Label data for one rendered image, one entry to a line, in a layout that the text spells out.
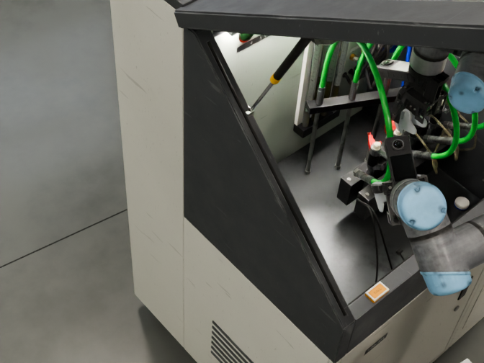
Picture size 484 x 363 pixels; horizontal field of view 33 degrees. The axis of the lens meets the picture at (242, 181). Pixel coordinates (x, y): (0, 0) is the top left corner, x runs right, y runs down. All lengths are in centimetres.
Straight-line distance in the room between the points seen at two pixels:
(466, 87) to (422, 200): 31
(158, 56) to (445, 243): 86
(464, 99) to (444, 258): 35
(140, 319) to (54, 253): 44
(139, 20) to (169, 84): 16
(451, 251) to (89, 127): 243
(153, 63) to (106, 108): 172
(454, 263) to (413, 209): 12
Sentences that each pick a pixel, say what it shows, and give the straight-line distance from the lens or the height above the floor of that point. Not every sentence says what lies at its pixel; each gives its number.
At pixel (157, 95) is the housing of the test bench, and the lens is 204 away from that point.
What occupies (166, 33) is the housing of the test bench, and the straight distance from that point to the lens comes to 187.
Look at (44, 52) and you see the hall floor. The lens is 400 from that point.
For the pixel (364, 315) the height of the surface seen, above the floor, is 95.
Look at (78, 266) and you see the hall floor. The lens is 316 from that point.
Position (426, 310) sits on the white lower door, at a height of 63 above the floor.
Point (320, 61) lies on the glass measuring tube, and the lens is 216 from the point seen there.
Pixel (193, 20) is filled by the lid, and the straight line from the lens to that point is 171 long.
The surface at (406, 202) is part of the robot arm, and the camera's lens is 136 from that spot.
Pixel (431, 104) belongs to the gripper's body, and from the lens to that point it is 183.
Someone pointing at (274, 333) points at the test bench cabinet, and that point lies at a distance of 221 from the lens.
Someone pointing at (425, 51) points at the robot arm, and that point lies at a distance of 175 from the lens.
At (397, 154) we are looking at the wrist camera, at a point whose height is 145.
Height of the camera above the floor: 257
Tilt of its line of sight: 49 degrees down
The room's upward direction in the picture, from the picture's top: 5 degrees clockwise
